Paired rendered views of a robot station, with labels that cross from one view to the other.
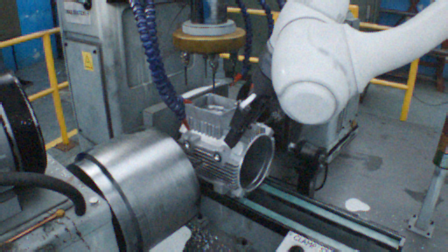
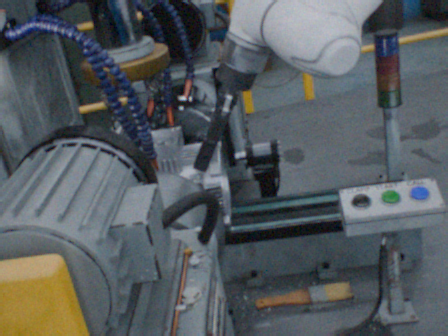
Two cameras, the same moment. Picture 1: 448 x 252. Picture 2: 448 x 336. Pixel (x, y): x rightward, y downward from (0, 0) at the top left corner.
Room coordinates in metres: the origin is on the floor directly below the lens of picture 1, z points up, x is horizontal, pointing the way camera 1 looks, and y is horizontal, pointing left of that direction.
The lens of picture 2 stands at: (-0.24, 0.58, 1.60)
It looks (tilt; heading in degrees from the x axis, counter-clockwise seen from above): 24 degrees down; 327
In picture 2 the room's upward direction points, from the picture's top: 11 degrees counter-clockwise
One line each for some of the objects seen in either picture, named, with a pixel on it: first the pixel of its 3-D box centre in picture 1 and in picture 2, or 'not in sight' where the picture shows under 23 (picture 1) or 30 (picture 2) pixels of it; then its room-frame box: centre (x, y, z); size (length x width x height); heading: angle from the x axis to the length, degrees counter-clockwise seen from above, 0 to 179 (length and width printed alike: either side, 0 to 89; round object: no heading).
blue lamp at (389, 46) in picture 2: not in sight; (386, 44); (0.72, -0.60, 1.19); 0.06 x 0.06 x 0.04
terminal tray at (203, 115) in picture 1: (214, 115); (155, 154); (0.85, 0.03, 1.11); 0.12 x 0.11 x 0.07; 51
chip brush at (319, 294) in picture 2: not in sight; (304, 296); (0.55, -0.09, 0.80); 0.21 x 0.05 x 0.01; 54
